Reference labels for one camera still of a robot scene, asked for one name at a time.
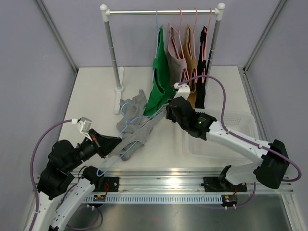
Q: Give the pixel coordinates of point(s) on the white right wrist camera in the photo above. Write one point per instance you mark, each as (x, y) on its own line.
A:
(182, 90)

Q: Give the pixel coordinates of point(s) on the green tank top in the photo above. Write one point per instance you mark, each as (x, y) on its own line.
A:
(162, 90)

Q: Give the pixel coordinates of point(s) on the white and chrome clothes rack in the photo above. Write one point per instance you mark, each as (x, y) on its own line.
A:
(119, 71)

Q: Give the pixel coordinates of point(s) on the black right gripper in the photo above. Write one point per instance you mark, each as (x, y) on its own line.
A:
(169, 115)

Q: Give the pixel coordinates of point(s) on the white slotted cable duct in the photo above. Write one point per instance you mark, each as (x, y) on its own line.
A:
(154, 199)

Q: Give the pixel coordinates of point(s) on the aluminium frame post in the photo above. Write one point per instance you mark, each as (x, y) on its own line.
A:
(57, 36)
(271, 22)

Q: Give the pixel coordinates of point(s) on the right aluminium frame post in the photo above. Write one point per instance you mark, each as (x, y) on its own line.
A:
(271, 22)

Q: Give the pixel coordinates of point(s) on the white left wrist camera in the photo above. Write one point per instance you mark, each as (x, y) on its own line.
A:
(83, 125)

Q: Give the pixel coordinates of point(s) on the grey tank top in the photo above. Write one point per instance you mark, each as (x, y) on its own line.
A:
(137, 125)

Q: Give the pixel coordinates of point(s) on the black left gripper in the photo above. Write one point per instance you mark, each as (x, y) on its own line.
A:
(102, 143)

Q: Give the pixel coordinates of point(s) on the pink tank top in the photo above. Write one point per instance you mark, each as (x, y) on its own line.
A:
(176, 62)

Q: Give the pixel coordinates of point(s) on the mustard brown tank top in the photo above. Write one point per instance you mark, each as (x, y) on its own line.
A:
(192, 83)

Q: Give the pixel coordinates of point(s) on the light blue hanger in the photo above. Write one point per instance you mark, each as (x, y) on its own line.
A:
(125, 125)
(157, 38)

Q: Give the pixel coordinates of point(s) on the pink hanger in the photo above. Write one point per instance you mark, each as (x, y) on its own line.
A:
(206, 39)
(194, 43)
(178, 37)

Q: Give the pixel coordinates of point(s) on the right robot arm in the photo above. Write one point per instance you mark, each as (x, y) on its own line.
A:
(268, 160)

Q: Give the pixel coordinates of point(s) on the left aluminium frame post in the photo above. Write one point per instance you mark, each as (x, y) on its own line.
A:
(57, 36)

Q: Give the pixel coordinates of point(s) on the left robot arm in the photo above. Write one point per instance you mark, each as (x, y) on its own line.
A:
(53, 208)

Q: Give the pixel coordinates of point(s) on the black tank top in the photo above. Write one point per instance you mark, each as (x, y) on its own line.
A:
(200, 85)

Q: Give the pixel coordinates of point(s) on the white plastic laundry basket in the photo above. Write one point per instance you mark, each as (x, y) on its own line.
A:
(242, 122)

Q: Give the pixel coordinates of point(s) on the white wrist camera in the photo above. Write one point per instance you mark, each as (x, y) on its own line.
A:
(83, 125)
(182, 90)

